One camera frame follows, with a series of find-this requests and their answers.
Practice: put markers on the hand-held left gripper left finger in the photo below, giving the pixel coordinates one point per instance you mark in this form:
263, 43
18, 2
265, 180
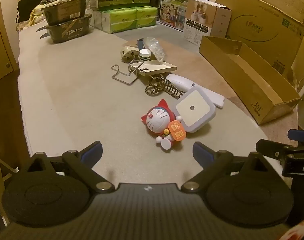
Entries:
91, 151

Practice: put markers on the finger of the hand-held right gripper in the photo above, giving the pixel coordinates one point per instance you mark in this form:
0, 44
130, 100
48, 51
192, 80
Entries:
302, 136
269, 148

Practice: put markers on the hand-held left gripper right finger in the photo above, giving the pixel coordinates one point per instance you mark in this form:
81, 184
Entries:
201, 152

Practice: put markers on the square white night light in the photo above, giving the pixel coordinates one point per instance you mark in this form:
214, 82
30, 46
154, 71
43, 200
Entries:
193, 107

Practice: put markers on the red and white cat toy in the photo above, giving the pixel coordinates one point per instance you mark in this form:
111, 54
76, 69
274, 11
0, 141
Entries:
155, 120

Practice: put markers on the white handheld device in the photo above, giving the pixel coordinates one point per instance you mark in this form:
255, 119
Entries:
179, 81

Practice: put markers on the white tray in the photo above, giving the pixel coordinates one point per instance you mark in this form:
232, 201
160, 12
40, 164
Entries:
154, 68

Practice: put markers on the beige plug adapter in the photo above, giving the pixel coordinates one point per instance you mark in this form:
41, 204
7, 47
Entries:
128, 51

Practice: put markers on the small white jar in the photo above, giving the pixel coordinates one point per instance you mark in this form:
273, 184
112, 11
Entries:
145, 54

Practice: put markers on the clear plastic tissue packet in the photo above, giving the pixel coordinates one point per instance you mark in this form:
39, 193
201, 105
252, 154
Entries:
155, 48

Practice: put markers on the large brown cardboard box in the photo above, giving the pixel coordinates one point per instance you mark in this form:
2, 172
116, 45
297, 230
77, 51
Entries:
262, 22

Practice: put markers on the black food bowl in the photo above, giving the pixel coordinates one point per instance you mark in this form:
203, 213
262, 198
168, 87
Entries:
69, 31
64, 11

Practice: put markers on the white product box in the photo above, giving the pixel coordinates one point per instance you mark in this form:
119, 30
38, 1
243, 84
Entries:
204, 20

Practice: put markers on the green tissue pack bundle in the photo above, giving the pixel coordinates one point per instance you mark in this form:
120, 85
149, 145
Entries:
126, 18

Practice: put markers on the wooden cabinet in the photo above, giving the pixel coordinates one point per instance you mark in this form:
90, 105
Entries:
1, 42

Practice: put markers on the pale yellow pillow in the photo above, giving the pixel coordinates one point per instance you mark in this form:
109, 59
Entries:
36, 15

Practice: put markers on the blue milk carton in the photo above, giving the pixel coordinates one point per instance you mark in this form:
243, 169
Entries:
177, 2

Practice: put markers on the black bag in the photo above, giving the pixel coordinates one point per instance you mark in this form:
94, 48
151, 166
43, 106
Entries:
28, 2

